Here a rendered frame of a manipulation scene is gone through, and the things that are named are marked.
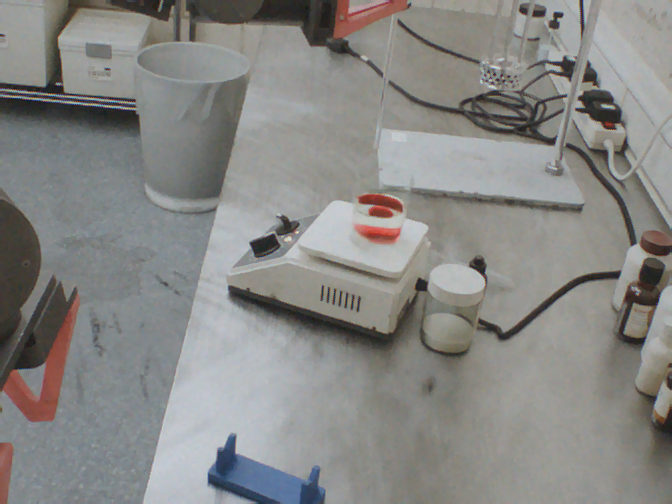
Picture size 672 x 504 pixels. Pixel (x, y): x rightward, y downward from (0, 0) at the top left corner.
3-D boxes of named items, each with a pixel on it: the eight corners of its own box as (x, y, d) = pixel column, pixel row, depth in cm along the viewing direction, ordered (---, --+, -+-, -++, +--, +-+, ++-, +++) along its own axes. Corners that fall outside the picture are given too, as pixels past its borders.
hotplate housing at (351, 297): (223, 293, 104) (226, 232, 100) (271, 242, 115) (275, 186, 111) (409, 351, 98) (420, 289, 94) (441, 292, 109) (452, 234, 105)
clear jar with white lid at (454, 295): (428, 357, 98) (440, 295, 94) (411, 324, 103) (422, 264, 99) (480, 354, 100) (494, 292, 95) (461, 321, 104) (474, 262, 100)
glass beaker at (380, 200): (333, 238, 101) (342, 168, 96) (371, 221, 105) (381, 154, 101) (381, 265, 97) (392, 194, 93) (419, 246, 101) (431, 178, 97)
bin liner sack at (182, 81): (123, 210, 266) (122, 74, 245) (145, 161, 295) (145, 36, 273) (239, 221, 268) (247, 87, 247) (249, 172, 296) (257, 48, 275)
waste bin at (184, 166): (124, 212, 267) (122, 74, 246) (145, 164, 295) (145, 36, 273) (236, 223, 269) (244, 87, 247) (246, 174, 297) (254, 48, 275)
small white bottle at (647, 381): (634, 393, 96) (658, 326, 92) (634, 375, 99) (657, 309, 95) (667, 401, 96) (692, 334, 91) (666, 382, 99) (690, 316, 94)
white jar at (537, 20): (533, 41, 200) (539, 12, 197) (508, 34, 203) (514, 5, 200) (545, 36, 204) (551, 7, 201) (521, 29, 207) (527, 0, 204)
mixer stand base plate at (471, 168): (379, 189, 131) (380, 182, 130) (375, 133, 148) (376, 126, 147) (585, 210, 132) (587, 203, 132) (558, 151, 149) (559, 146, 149)
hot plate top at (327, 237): (293, 250, 99) (293, 243, 98) (333, 204, 108) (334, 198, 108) (398, 281, 96) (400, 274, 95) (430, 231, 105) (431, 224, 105)
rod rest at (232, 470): (205, 480, 79) (206, 449, 78) (224, 455, 82) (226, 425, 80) (309, 523, 77) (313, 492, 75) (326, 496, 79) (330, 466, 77)
